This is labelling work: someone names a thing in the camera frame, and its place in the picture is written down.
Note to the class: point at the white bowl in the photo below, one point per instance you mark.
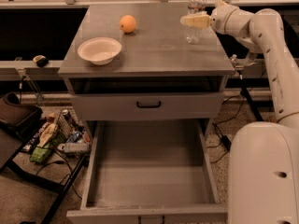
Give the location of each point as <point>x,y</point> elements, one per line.
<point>99,50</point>

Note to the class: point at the brown bag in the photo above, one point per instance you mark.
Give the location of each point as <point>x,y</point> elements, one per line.
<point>19,120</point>

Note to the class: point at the closed grey upper drawer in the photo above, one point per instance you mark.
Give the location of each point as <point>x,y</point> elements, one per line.
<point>129,107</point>

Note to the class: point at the black tripod stand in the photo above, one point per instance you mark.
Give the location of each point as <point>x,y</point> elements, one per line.
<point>244,91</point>

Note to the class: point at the clear water bottle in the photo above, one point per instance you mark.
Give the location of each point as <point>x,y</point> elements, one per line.
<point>193,34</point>

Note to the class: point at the orange fruit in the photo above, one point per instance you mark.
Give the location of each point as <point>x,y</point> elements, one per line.
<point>128,24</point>

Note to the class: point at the grey drawer cabinet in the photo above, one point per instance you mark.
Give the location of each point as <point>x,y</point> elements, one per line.
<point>155,57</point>

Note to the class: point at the wire basket of snacks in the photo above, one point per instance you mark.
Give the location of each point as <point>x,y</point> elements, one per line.
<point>62,133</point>

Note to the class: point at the black side table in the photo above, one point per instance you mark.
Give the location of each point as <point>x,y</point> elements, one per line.
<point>23,201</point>

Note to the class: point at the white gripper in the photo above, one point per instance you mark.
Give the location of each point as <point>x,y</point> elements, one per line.
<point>221,20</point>

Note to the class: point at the black yellow tape measure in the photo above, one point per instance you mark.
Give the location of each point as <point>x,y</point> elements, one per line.
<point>41,60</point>

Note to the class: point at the small background water bottle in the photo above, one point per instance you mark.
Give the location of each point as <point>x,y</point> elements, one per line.
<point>250,58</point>

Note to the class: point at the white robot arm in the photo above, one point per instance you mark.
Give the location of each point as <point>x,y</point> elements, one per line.
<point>263,176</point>

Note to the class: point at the open grey bottom drawer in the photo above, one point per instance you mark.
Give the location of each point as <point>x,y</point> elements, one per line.
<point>149,172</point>

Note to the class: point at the green snack bag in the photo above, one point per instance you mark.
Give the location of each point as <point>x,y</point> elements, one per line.
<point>40,154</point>

